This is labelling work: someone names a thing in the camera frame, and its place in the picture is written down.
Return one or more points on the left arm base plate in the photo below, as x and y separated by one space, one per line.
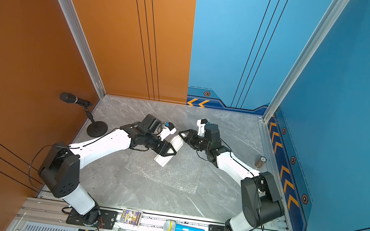
101 219

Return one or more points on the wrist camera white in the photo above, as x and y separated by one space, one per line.
167 129
201 127

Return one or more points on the blue toy microphone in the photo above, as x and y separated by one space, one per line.
171 225

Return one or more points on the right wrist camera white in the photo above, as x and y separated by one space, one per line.
201 127

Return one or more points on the black microphone on stand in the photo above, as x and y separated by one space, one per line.
96 129

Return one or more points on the colourful card box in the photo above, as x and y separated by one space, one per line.
131 217

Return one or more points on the clear bubble wrap sheet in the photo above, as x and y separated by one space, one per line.
182 172

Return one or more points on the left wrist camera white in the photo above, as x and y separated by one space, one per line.
167 129

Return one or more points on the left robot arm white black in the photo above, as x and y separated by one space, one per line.
61 167

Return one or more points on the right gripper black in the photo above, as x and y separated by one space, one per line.
190 138

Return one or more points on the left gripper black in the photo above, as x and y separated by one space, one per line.
166 146

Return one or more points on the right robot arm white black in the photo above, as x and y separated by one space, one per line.
261 200

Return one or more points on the brown cylindrical can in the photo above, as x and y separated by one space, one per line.
260 162

